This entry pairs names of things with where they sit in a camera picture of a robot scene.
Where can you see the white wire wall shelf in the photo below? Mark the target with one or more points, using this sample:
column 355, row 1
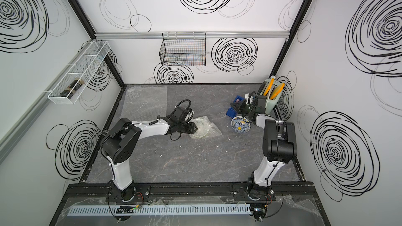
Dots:
column 91, row 68

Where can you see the yellow pale blue bowl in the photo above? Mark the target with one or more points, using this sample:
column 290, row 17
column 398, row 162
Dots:
column 203, row 129

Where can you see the mint green toaster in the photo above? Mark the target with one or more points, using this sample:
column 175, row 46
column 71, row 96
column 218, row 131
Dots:
column 268, row 95

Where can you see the horizontal aluminium wall rail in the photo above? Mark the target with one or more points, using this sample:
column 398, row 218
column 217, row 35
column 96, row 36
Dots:
column 191, row 34

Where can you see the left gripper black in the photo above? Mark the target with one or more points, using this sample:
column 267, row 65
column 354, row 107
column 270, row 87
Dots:
column 191, row 128

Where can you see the white slotted cable duct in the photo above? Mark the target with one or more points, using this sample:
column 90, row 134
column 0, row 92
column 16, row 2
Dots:
column 156, row 210

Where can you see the black wire wall basket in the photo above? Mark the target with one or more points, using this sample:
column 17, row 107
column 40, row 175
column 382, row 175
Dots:
column 188, row 52

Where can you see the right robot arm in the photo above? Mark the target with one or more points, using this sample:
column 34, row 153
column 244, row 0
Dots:
column 278, row 145

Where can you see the left wall aluminium rail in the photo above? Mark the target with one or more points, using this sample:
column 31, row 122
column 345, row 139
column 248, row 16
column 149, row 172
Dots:
column 20, row 128

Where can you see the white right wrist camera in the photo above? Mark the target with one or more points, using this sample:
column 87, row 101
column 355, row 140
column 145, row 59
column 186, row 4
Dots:
column 250, row 98

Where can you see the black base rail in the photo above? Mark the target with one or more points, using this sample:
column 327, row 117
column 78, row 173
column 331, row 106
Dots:
column 146, row 192

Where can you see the blue yellow patterned bowl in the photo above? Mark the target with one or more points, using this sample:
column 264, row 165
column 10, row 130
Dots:
column 240, row 124

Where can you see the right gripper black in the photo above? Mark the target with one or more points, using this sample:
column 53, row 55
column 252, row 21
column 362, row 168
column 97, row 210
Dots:
column 240, row 105

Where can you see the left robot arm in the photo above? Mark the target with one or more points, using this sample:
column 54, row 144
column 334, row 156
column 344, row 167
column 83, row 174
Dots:
column 120, row 142

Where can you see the dark bottle in shelf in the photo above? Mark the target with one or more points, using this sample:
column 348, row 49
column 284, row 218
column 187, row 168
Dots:
column 72, row 88

